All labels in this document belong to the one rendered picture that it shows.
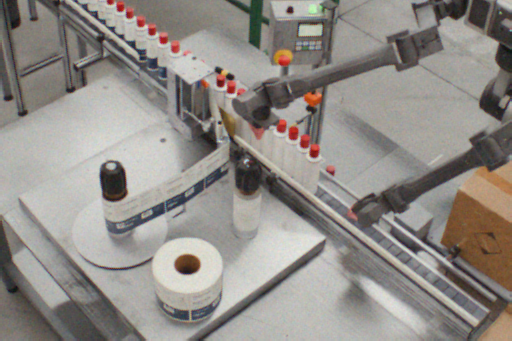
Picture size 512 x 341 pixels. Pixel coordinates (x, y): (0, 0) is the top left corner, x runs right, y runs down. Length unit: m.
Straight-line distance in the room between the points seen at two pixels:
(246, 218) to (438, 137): 2.08
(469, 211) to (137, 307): 1.05
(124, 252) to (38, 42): 2.65
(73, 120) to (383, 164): 1.19
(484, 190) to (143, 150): 1.19
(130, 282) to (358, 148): 1.02
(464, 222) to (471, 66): 2.51
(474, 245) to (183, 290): 0.94
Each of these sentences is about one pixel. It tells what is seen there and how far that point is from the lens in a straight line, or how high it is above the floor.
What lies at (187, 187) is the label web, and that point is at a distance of 2.41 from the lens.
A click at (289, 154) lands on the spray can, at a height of 0.99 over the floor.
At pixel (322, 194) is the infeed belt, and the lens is 2.56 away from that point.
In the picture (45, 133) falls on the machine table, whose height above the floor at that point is 0.83.
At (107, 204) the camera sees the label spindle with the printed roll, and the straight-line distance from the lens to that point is 2.29.
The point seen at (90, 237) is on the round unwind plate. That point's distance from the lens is 2.42.
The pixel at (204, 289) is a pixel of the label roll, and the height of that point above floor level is 1.02.
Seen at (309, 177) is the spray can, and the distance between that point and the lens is 2.48.
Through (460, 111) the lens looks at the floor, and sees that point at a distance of 4.44.
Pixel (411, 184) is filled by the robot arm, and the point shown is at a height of 1.22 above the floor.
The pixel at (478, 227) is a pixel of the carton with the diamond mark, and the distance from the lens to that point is 2.39.
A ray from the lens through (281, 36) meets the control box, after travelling 2.32.
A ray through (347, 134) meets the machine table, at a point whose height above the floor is 0.83.
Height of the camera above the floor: 2.74
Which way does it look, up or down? 40 degrees down
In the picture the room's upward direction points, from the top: 6 degrees clockwise
